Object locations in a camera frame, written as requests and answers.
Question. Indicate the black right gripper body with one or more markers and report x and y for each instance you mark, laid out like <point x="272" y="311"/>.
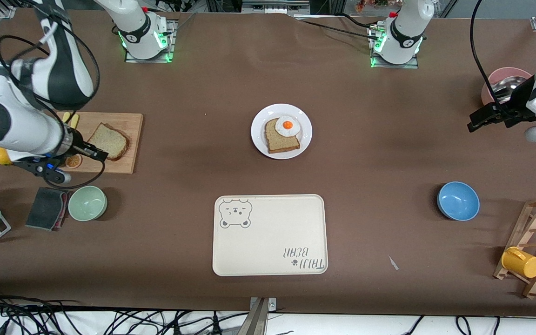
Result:
<point x="77" y="142"/>

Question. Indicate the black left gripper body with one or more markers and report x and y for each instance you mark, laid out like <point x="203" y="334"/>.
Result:
<point x="513" y="106"/>

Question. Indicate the brown bread slice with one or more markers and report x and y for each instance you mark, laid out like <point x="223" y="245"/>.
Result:
<point x="279" y="142"/>
<point x="112" y="139"/>

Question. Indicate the white round plate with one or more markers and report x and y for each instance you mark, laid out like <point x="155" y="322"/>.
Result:
<point x="258" y="136"/>

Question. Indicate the toy fried egg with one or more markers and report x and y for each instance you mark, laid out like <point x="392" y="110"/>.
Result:
<point x="288" y="124"/>

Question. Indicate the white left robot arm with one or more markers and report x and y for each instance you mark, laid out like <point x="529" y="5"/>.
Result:
<point x="407" y="32"/>

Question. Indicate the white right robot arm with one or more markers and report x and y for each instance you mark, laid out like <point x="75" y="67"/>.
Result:
<point x="16" y="121"/>

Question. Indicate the toy orange slice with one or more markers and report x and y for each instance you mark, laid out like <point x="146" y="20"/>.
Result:
<point x="73" y="161"/>

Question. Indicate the silver metal scoop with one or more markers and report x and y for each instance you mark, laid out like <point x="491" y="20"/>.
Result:
<point x="507" y="86"/>

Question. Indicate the yellow plastic fork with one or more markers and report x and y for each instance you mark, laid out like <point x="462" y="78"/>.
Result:
<point x="75" y="121"/>

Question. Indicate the yellow plastic knife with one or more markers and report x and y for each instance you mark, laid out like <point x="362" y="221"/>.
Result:
<point x="66" y="116"/>

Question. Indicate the pink bowl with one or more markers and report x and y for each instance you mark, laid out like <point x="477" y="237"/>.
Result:
<point x="505" y="73"/>

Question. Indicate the wooden cutting board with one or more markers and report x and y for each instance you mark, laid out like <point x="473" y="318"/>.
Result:
<point x="133" y="125"/>

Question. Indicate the mint green bowl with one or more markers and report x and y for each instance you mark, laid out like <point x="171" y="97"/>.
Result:
<point x="87" y="203"/>

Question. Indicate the dark grey folded cloth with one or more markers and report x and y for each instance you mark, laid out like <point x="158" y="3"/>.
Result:
<point x="44" y="209"/>

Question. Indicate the yellow lemon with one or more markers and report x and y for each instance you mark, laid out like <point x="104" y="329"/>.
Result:
<point x="0" y="157"/>

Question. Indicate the blue bowl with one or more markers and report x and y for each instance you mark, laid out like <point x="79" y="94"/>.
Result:
<point x="458" y="201"/>

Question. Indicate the wooden mug rack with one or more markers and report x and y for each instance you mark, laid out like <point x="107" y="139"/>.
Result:
<point x="530" y="226"/>

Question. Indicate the yellow mug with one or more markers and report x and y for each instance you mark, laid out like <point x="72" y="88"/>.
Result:
<point x="521" y="264"/>

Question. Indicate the orange pink artificial flowers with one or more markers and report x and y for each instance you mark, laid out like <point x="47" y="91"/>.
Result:
<point x="365" y="5"/>

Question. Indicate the small white tape scrap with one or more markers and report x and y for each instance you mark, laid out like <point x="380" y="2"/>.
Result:
<point x="393" y="264"/>

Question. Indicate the cream bear print tray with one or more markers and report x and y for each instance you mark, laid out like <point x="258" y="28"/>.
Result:
<point x="272" y="237"/>

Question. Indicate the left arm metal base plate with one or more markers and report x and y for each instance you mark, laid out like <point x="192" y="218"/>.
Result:
<point x="396" y="66"/>

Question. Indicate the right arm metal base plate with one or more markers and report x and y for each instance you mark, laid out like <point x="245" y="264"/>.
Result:
<point x="149" y="60"/>

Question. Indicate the metal table edge bracket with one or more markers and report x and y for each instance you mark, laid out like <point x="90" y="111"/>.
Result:
<point x="256" y="321"/>

